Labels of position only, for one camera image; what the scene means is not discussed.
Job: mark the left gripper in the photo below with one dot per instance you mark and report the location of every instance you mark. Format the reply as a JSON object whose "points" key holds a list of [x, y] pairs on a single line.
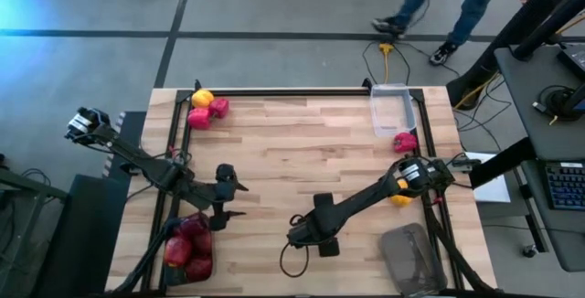
{"points": [[219, 194]]}

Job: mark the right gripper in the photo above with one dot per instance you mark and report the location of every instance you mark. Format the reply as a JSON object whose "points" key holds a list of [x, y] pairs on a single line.
{"points": [[311, 231]]}

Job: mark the dark red apple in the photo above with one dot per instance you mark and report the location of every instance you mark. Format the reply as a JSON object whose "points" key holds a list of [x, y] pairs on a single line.
{"points": [[203, 243], [194, 225], [177, 251], [198, 268]]}

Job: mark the yellow bell pepper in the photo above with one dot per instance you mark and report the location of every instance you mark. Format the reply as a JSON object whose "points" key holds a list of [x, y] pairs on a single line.
{"points": [[202, 98], [401, 199]]}

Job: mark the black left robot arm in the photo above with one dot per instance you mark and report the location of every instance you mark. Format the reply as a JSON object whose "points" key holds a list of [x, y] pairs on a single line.
{"points": [[137, 161]]}

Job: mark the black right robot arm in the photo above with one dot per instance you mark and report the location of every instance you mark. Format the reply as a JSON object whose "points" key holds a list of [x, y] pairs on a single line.
{"points": [[361, 197]]}

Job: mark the gray plastic basket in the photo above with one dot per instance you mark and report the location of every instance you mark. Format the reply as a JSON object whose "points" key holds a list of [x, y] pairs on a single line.
{"points": [[411, 257], [176, 276]]}

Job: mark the clear plastic bin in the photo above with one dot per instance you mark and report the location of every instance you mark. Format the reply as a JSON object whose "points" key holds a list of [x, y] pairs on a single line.
{"points": [[393, 110]]}

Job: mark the white paper sheet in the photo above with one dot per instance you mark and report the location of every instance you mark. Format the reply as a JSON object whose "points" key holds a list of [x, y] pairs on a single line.
{"points": [[493, 190]]}

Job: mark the yellow power plug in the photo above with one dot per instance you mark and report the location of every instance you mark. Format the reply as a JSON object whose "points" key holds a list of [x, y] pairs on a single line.
{"points": [[386, 48]]}

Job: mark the dark metal cart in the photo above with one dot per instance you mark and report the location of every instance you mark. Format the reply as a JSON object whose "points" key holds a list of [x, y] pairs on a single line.
{"points": [[32, 187]]}

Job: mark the black caster wheel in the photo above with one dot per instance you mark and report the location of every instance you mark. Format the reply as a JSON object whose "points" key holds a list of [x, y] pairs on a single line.
{"points": [[530, 251]]}

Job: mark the gray side desk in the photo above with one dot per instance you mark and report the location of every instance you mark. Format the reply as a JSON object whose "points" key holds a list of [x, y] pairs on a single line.
{"points": [[525, 106]]}

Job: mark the black keyboard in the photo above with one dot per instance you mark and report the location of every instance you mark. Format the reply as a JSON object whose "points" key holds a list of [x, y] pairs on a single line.
{"points": [[566, 186]]}

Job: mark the black tower fan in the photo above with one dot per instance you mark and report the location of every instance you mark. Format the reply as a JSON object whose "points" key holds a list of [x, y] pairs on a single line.
{"points": [[516, 28]]}

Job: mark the black stand pole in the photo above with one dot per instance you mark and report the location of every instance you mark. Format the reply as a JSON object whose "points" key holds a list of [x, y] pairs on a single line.
{"points": [[548, 26]]}

